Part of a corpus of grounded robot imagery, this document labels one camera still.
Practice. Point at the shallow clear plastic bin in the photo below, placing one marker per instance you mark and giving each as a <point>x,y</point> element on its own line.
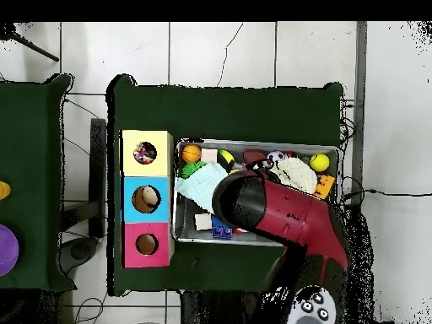
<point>189,233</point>

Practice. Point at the black metal stand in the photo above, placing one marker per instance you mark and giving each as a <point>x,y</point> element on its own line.
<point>98,152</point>

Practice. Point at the dark green tablecloth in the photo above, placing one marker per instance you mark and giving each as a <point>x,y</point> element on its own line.
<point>30,135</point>
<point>236,114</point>

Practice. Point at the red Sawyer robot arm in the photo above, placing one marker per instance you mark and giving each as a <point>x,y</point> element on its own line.
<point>290,212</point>

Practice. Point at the purple ball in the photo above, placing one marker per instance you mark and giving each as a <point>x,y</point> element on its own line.
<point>6,249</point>

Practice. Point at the yellow toy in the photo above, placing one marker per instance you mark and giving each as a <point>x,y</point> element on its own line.
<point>3,190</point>

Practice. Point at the black tripod leg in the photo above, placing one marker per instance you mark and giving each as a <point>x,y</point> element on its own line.
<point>33,49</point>

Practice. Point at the small black white soccer ball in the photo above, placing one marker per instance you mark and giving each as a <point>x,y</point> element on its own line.
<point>277,156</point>

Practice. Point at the small brown football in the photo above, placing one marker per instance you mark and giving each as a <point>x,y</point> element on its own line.
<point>253,156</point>

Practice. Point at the small orange basketball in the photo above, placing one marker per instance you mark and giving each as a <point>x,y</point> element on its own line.
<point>191,153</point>

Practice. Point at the light blue waffle cloth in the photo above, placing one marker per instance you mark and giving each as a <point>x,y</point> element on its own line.
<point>199,185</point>

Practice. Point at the dark grey rounded object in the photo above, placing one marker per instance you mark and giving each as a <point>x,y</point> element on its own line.
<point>79,251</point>

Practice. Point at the wooden box with three holes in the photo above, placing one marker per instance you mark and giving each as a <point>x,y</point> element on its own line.
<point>130,202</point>

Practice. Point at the yellow tennis ball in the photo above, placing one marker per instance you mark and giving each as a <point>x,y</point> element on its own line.
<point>319,162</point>

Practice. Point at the cream waffle cloth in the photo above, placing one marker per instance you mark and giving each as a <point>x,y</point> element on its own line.
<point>300,173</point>

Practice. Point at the orange notched foam block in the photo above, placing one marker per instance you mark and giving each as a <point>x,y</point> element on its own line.
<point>324,185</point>

